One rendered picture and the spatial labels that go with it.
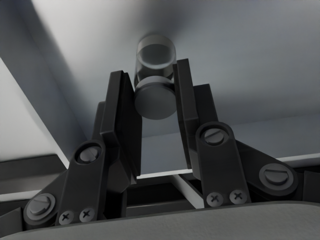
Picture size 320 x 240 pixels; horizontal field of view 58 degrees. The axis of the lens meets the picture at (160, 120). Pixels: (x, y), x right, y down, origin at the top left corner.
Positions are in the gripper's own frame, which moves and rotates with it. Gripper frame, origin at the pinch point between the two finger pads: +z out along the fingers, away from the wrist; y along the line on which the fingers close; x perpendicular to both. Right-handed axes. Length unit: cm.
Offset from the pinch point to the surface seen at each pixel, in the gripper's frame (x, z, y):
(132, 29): 1.5, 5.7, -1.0
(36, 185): -8.5, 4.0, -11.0
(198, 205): -11.5, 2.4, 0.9
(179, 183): -11.0, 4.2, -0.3
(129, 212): -13.9, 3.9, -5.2
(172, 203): -13.3, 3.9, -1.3
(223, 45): -0.3, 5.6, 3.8
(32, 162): -7.5, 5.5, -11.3
